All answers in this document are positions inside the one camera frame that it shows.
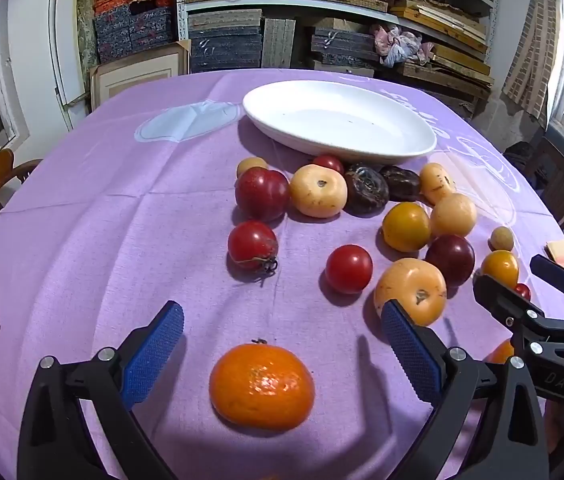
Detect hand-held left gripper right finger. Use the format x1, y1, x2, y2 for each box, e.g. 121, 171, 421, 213
381, 299, 550, 480

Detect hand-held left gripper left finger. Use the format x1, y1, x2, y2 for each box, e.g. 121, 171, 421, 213
17, 301, 185, 480

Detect yellow orange tomato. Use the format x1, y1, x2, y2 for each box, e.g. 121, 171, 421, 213
381, 201, 432, 253
480, 250, 520, 288

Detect small tan longan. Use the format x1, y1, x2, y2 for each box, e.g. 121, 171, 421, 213
489, 226, 515, 252
236, 156, 269, 179

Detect dark red plum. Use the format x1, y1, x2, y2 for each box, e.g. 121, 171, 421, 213
424, 234, 476, 286

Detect pale yellow tomato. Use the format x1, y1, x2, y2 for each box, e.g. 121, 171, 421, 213
373, 257, 448, 328
289, 163, 349, 219
419, 162, 458, 206
429, 193, 478, 238

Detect orange mandarin with stem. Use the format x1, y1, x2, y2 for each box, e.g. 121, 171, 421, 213
209, 340, 316, 432

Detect red tomato with stem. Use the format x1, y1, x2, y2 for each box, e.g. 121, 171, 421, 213
227, 220, 279, 275

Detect dark brown tomato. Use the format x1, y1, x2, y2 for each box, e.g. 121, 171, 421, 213
343, 162, 391, 217
379, 165, 423, 202

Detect dark red tomato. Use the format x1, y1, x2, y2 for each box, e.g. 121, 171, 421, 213
234, 166, 291, 223

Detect white oval plate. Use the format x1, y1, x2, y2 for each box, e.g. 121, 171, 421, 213
242, 80, 438, 161

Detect purple printed tablecloth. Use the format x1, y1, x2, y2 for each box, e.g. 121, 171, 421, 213
0, 67, 564, 480

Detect black bag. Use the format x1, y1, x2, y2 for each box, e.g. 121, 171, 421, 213
502, 141, 545, 171

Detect brick pattern curtain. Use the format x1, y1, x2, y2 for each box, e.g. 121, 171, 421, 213
499, 0, 564, 131

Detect pink plastic bag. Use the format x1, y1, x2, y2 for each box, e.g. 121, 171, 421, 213
372, 24, 435, 68

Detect framed panel in cardboard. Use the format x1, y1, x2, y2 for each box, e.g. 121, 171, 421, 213
88, 40, 192, 111

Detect stack of yellow wooden boxes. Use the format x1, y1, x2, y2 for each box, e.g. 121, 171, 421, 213
389, 0, 495, 86

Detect pile of dark grey cases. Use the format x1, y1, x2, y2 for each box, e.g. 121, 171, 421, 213
309, 17, 380, 78

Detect stack of dark grey boxes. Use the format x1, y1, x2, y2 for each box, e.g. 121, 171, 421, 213
188, 9, 264, 73

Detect white leaning board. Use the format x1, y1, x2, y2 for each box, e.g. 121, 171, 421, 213
48, 0, 88, 131

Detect stack of blue patterned boxes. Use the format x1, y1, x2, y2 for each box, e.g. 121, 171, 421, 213
93, 0, 178, 63

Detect upright grey boxes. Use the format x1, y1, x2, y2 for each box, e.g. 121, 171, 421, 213
261, 18, 297, 68

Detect green marble panel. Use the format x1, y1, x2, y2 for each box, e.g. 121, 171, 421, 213
74, 0, 99, 68

